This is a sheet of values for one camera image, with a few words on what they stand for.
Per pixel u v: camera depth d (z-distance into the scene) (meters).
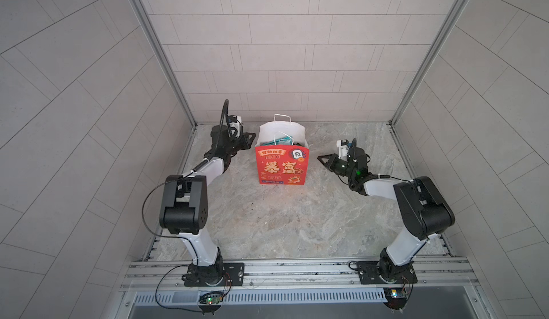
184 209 0.47
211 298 0.64
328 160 0.81
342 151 0.83
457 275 0.71
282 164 0.82
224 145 0.72
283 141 0.88
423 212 0.47
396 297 0.68
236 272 0.71
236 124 0.82
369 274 0.71
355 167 0.72
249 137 0.84
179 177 0.49
